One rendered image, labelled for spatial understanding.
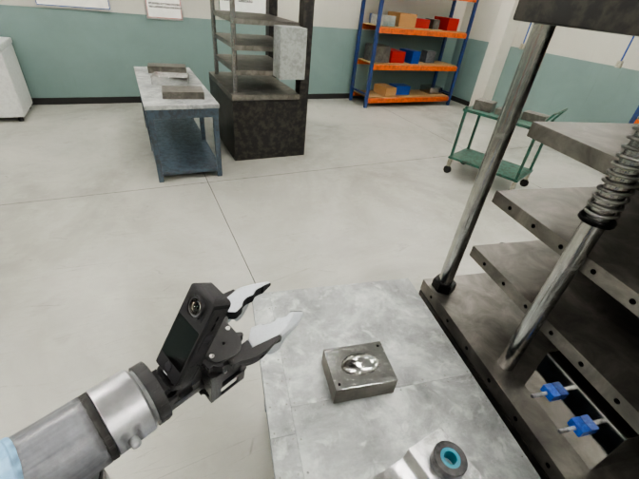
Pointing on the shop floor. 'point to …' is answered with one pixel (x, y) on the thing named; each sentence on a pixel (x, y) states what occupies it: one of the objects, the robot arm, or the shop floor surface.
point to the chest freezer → (12, 84)
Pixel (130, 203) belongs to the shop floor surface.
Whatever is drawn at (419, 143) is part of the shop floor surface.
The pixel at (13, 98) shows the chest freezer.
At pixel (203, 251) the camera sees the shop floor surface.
